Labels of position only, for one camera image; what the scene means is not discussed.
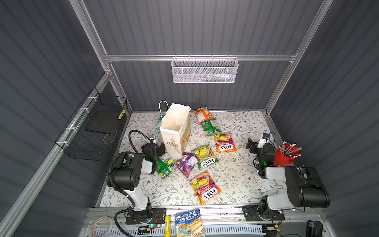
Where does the white paper bag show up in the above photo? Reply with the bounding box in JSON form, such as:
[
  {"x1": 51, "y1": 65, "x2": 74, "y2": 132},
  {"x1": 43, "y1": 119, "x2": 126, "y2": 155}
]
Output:
[{"x1": 159, "y1": 100, "x2": 191, "y2": 160}]

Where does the red pen cup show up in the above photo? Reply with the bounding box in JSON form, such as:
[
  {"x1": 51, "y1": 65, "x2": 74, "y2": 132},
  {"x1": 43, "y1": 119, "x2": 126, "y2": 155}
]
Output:
[{"x1": 273, "y1": 141, "x2": 302, "y2": 167}]

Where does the orange Fox's candy bag large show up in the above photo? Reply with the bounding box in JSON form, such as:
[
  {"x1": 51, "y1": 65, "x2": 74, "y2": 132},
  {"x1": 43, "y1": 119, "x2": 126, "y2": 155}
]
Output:
[{"x1": 190, "y1": 171, "x2": 222, "y2": 205}]

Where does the blue paperback book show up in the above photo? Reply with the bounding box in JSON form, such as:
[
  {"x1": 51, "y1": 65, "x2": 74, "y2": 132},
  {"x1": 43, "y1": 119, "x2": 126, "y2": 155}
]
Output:
[{"x1": 175, "y1": 209, "x2": 205, "y2": 237}]

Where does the green snack packet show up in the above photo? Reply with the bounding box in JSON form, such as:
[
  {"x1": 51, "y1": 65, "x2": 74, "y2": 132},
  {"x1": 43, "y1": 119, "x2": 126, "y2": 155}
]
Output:
[
  {"x1": 200, "y1": 118, "x2": 222, "y2": 136},
  {"x1": 156, "y1": 157, "x2": 176, "y2": 179}
]

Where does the white slotted cable duct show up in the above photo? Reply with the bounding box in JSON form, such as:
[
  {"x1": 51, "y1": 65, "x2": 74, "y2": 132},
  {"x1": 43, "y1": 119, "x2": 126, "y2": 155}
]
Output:
[{"x1": 95, "y1": 224, "x2": 266, "y2": 237}]

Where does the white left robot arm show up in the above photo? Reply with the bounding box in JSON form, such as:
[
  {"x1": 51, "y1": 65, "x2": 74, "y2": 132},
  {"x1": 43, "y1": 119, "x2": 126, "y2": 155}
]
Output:
[{"x1": 106, "y1": 129, "x2": 165, "y2": 219}]

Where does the teal snack packet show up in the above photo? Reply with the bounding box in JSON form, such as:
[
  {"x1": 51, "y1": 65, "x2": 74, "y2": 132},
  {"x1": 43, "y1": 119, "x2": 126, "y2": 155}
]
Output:
[{"x1": 155, "y1": 116, "x2": 163, "y2": 130}]

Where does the purple snack packet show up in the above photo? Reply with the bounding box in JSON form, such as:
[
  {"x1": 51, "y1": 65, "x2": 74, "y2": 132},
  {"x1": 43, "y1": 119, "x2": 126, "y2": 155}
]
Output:
[{"x1": 176, "y1": 152, "x2": 198, "y2": 178}]

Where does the white wire wall basket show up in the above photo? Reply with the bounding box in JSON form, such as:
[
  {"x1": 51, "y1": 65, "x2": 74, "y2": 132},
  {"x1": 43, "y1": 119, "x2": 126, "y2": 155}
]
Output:
[{"x1": 171, "y1": 56, "x2": 239, "y2": 84}]

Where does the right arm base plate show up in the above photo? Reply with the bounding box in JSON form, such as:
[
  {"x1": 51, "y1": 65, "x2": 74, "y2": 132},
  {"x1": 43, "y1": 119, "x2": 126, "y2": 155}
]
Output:
[{"x1": 242, "y1": 205, "x2": 285, "y2": 221}]

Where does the orange snack packet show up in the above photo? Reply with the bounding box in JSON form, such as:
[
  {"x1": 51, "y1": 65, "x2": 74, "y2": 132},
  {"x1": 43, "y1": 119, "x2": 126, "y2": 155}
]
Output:
[{"x1": 194, "y1": 107, "x2": 215, "y2": 124}]

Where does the orange Fox's candy bag small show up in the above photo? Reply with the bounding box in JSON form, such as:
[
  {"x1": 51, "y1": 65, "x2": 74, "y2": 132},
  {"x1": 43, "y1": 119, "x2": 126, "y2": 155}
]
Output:
[{"x1": 214, "y1": 132, "x2": 237, "y2": 153}]

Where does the black wire side basket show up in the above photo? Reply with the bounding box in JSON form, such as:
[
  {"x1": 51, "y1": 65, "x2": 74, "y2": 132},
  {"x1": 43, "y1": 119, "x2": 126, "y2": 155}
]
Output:
[{"x1": 56, "y1": 90, "x2": 128, "y2": 162}]

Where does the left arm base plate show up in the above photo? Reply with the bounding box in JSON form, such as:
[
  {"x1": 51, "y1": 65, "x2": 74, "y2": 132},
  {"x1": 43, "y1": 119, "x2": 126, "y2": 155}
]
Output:
[{"x1": 125, "y1": 208, "x2": 167, "y2": 225}]

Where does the green Fox's candy bag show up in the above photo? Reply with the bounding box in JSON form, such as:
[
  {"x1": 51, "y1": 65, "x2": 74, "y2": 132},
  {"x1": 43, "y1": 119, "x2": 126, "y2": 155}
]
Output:
[{"x1": 191, "y1": 145, "x2": 219, "y2": 170}]

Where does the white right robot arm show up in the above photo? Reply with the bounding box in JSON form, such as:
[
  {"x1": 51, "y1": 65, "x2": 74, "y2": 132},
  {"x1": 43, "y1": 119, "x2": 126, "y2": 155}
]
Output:
[{"x1": 242, "y1": 139, "x2": 331, "y2": 221}]

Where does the yellow marker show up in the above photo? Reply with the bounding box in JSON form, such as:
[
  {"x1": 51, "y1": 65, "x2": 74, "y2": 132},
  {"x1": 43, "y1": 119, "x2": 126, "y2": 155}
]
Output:
[{"x1": 164, "y1": 216, "x2": 171, "y2": 237}]

